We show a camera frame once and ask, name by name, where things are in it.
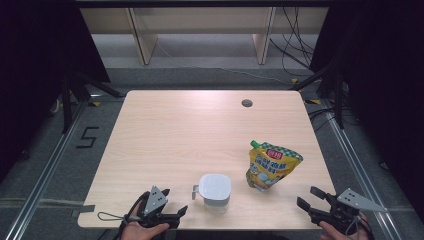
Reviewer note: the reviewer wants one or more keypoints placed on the person's left hand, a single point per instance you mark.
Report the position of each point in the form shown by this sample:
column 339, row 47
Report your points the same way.
column 136, row 231

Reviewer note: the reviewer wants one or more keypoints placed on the black curtain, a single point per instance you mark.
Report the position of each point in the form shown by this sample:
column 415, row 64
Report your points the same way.
column 33, row 66
column 383, row 83

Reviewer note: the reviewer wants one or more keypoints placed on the person's right hand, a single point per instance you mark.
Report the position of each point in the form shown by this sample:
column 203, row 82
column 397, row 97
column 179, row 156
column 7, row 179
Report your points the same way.
column 333, row 235

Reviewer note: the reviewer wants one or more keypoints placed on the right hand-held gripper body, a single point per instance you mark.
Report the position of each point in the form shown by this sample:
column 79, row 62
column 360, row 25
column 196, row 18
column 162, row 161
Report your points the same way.
column 353, row 200

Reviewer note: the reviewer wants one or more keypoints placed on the yellow spout pouch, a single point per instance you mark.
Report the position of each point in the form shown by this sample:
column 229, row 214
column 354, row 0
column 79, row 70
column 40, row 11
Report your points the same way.
column 271, row 166

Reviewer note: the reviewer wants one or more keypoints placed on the black tripod stand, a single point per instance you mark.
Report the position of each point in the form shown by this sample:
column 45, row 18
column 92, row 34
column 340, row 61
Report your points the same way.
column 66, row 100
column 339, row 100

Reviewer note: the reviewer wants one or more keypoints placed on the clear jar with white lid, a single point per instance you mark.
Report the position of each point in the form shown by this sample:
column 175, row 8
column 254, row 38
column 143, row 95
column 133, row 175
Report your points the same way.
column 215, row 188

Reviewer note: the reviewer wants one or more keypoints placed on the grey tape strip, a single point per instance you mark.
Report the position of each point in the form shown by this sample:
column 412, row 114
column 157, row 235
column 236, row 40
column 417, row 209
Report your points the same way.
column 85, row 209

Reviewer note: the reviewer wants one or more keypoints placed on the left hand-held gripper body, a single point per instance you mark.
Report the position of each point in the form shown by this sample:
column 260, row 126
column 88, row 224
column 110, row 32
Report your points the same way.
column 155, row 200

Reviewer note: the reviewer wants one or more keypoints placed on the aluminium floor rail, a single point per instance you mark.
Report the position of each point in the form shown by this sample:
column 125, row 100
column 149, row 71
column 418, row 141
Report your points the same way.
column 50, row 166
column 353, row 160

